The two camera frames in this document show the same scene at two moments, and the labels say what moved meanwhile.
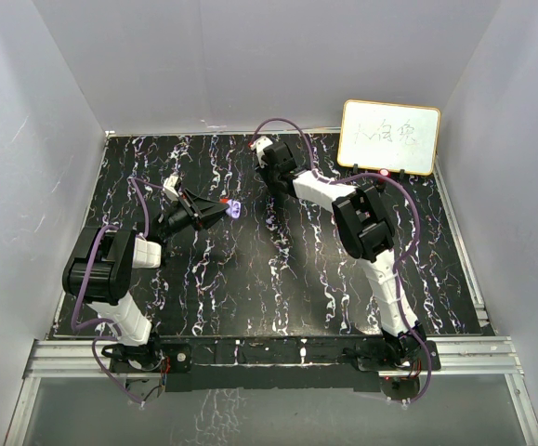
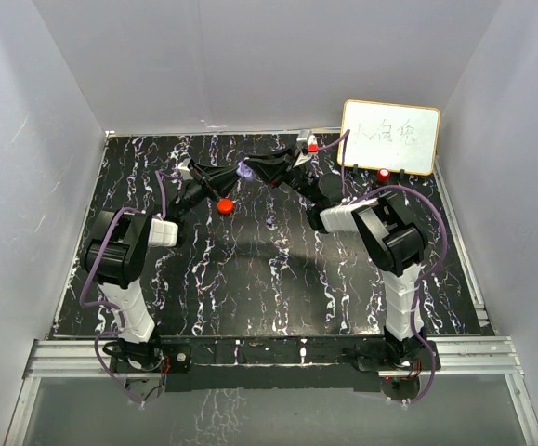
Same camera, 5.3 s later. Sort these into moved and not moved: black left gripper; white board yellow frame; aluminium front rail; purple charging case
Moved: purple charging case; black left gripper
Not moved: aluminium front rail; white board yellow frame
